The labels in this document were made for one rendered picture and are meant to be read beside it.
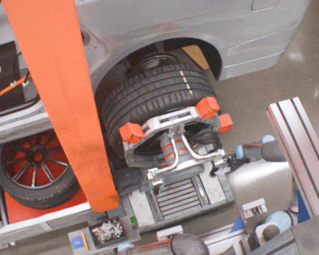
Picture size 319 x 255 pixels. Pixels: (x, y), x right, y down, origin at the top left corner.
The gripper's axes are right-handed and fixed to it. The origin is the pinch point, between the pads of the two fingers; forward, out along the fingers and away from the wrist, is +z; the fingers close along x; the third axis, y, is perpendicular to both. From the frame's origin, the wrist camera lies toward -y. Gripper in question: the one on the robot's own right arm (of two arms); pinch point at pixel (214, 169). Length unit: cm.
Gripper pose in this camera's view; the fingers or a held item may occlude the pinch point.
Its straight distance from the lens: 224.0
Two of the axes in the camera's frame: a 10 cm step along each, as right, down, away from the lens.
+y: 0.3, -4.4, -9.0
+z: -9.4, 2.8, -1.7
